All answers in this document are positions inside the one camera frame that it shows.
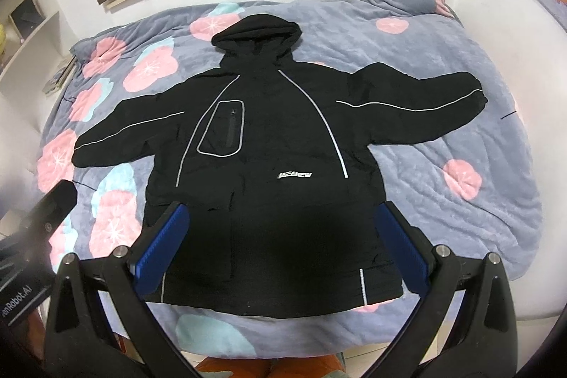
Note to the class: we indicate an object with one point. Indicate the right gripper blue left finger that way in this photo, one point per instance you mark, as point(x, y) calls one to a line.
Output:
point(79, 339)

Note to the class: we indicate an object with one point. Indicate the white bookshelf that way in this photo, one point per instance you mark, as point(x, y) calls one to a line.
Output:
point(36, 41)

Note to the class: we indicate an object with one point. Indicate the black hooded jacket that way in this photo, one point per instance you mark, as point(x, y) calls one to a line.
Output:
point(272, 158)

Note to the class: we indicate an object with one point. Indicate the book beside bed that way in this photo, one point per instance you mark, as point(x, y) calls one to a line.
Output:
point(65, 67)

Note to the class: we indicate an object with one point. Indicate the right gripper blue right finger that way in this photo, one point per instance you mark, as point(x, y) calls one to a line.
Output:
point(463, 324)

